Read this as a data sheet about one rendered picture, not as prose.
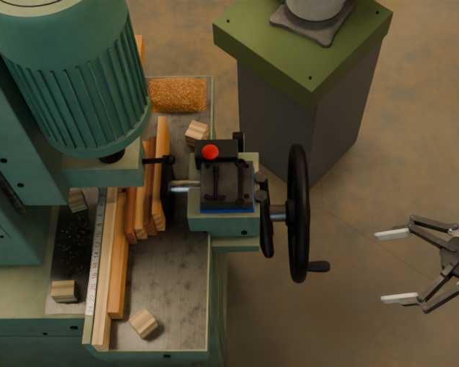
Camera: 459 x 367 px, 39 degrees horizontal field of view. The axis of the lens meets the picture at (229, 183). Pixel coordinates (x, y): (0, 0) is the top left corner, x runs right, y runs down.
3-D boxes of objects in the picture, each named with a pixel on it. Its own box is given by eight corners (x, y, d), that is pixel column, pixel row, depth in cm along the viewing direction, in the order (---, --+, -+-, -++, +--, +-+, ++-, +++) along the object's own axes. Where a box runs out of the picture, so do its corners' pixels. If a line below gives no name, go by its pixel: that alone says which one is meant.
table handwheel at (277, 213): (316, 149, 120) (303, 138, 149) (208, 150, 121) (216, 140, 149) (316, 301, 124) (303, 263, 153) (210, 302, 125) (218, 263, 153)
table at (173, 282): (261, 360, 120) (261, 353, 114) (95, 360, 121) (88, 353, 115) (256, 89, 148) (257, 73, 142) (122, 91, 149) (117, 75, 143)
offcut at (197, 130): (186, 144, 135) (184, 135, 131) (193, 129, 136) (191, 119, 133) (201, 150, 134) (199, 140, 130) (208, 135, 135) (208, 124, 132)
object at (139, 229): (147, 239, 125) (143, 229, 121) (137, 239, 125) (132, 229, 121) (153, 153, 134) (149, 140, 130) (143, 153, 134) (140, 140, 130)
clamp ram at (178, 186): (203, 218, 126) (200, 197, 118) (165, 218, 126) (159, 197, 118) (205, 177, 130) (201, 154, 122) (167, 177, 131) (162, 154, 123)
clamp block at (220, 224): (259, 238, 128) (260, 219, 120) (190, 239, 128) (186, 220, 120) (259, 172, 134) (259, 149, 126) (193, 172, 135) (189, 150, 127)
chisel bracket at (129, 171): (145, 191, 120) (138, 169, 113) (70, 192, 121) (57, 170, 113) (148, 156, 124) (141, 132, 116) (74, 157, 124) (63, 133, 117)
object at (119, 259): (122, 319, 118) (118, 312, 114) (111, 319, 118) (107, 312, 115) (145, 46, 147) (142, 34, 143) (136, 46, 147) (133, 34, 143)
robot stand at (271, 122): (292, 97, 248) (303, -21, 195) (356, 141, 238) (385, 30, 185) (240, 148, 238) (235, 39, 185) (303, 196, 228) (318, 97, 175)
